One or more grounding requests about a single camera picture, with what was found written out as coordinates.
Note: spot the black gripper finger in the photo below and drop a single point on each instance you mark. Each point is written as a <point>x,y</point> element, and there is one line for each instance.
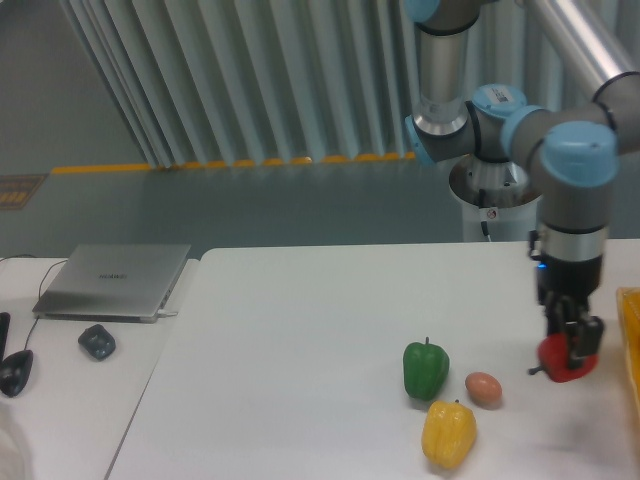
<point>584,333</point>
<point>560,313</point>

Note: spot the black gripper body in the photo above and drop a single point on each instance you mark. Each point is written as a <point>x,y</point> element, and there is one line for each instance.
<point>568,264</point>

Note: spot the red bell pepper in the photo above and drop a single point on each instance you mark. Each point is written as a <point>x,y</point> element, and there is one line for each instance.
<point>556,362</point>

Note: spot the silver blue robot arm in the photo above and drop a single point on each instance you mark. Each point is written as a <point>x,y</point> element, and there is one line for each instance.
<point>571,157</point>

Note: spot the yellow basket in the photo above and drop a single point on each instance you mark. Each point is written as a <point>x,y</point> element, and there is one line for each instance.
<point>628,307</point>

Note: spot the brown egg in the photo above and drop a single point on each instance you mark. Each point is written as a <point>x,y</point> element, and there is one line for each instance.
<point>483,388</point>

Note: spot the green bell pepper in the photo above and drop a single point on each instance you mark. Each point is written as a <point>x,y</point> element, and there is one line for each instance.
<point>425,370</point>

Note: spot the yellow bell pepper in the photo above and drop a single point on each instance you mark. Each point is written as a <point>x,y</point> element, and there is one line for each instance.
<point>449,432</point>

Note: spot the silver laptop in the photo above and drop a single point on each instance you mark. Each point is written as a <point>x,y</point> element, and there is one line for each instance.
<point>114,282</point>

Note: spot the dark earbuds case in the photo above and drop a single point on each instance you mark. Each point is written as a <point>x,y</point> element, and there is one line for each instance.
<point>97,342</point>

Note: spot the black computer mouse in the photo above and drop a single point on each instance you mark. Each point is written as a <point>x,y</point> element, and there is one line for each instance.
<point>15,372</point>

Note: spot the black keyboard edge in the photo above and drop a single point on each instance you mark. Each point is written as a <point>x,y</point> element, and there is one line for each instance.
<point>5,319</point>

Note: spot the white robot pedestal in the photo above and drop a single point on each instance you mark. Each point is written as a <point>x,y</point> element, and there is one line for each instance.
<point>497,201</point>

